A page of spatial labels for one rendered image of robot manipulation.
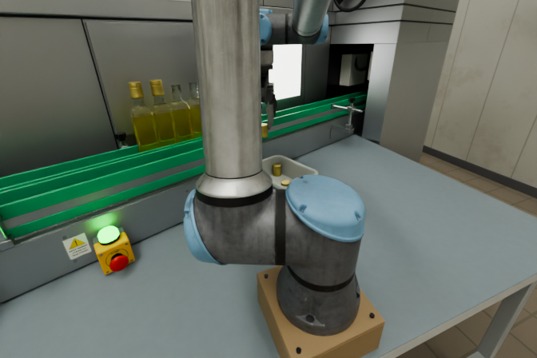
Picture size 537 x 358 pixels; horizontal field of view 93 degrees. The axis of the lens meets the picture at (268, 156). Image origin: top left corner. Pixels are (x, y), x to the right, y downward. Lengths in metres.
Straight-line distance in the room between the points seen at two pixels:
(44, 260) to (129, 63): 0.58
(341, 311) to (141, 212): 0.55
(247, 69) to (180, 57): 0.70
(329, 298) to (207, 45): 0.40
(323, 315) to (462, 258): 0.47
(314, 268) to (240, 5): 0.36
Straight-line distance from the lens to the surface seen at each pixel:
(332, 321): 0.49
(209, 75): 0.34
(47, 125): 0.99
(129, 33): 0.97
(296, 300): 0.47
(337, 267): 0.41
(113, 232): 0.74
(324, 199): 0.37
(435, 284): 0.75
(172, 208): 0.82
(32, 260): 0.80
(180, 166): 0.80
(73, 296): 0.78
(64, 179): 0.82
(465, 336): 1.71
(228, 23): 0.33
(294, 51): 1.35
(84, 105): 0.99
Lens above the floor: 1.26
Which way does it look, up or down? 24 degrees down
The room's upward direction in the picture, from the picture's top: 1 degrees counter-clockwise
